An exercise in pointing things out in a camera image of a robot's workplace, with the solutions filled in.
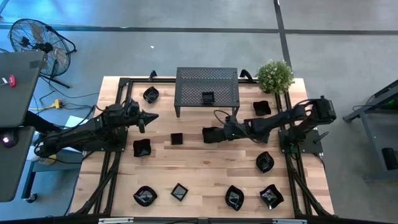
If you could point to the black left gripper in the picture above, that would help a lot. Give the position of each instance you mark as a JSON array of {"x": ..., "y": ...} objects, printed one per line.
[{"x": 135, "y": 119}]

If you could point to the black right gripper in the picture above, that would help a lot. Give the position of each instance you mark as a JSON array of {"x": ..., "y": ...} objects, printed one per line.
[{"x": 236, "y": 132}]

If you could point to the medium square black plate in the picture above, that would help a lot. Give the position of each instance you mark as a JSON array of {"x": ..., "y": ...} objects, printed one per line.
[{"x": 179, "y": 191}]

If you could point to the large round wavy black plate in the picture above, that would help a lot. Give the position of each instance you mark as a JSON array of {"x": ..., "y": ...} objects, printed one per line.
[{"x": 145, "y": 196}]

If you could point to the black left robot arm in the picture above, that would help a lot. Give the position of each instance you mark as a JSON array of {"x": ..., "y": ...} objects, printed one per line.
[{"x": 77, "y": 130}]

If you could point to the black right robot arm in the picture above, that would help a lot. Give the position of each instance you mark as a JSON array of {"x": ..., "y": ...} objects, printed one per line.
[{"x": 280, "y": 119}]

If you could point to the black perforated metal stand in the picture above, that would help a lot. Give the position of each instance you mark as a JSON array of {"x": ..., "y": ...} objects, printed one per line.
[{"x": 192, "y": 84}]

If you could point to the white paper sheet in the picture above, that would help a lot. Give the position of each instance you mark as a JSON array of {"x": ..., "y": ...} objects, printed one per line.
[{"x": 73, "y": 121}]

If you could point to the large square wavy black plate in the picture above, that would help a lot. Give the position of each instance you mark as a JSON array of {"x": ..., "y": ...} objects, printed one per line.
[{"x": 271, "y": 196}]

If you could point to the green potted plant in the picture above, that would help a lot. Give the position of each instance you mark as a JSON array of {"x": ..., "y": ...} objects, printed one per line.
[{"x": 275, "y": 76}]

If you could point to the blue-grey low table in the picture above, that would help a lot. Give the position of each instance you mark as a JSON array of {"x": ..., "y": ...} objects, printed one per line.
[{"x": 59, "y": 161}]

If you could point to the black floor fan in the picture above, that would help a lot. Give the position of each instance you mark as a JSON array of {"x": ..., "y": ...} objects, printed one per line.
[{"x": 46, "y": 47}]

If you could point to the grey desk top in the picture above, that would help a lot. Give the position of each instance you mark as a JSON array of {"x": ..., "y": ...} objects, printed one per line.
[
  {"x": 12, "y": 174},
  {"x": 18, "y": 102}
]

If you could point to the black device with pink light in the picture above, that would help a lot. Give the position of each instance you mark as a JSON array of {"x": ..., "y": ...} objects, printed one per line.
[{"x": 8, "y": 139}]

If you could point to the small red object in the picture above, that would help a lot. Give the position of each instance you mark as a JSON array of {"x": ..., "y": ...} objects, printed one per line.
[{"x": 12, "y": 80}]

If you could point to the grey metal cart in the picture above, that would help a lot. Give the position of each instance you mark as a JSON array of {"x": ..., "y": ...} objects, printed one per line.
[{"x": 373, "y": 130}]

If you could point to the black box on cart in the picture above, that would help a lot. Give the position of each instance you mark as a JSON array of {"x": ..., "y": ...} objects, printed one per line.
[{"x": 390, "y": 158}]

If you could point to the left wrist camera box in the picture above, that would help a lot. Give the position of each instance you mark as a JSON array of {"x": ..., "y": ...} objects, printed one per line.
[{"x": 133, "y": 107}]

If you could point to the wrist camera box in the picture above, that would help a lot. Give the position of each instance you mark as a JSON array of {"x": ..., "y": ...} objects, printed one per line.
[
  {"x": 230, "y": 120},
  {"x": 133, "y": 107}
]

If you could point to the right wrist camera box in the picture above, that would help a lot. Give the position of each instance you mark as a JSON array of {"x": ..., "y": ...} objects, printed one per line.
[{"x": 230, "y": 120}]

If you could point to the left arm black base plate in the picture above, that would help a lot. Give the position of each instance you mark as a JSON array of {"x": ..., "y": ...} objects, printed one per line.
[{"x": 120, "y": 141}]

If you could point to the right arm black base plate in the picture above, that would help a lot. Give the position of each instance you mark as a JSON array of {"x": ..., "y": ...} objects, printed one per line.
[{"x": 308, "y": 144}]

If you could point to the long silver bracket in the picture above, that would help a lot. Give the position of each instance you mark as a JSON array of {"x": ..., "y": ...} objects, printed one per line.
[
  {"x": 115, "y": 220},
  {"x": 289, "y": 221}
]

